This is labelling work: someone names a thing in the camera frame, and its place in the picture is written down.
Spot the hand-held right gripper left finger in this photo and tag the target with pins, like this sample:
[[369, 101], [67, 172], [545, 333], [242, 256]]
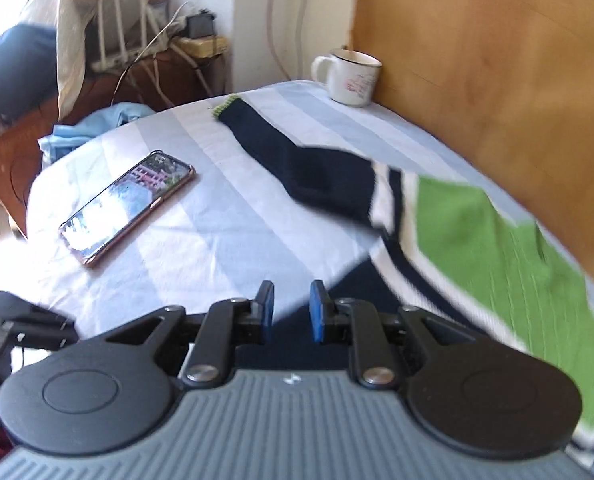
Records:
[[266, 310]]

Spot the wooden headboard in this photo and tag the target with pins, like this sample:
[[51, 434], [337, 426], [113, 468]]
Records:
[[477, 60]]

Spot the beige hanging cloth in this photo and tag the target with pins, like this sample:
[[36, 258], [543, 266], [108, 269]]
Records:
[[77, 10]]

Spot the dark blue cloth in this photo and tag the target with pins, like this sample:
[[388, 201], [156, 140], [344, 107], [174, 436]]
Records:
[[12, 70]]

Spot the brown wooden cabinet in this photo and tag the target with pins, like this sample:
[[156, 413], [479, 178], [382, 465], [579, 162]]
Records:
[[7, 165]]

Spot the white enamel mug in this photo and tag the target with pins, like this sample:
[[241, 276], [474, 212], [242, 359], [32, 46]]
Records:
[[352, 80]]

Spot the light blue cloth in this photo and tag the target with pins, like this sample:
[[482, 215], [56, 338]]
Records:
[[92, 125]]

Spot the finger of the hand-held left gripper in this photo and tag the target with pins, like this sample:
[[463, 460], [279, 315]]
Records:
[[42, 332]]

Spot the yellow box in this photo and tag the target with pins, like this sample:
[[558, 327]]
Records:
[[202, 46]]

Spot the black power adapter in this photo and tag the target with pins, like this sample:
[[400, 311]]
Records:
[[199, 25]]

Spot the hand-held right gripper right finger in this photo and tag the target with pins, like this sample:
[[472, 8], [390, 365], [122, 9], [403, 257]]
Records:
[[318, 315]]

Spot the smartphone with pink case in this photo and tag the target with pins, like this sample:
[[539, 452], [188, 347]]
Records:
[[127, 205]]

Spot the navy green white sweater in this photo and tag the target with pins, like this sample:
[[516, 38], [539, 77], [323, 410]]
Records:
[[322, 175]]

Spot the white drying rack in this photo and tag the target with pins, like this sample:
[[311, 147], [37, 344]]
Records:
[[100, 35]]

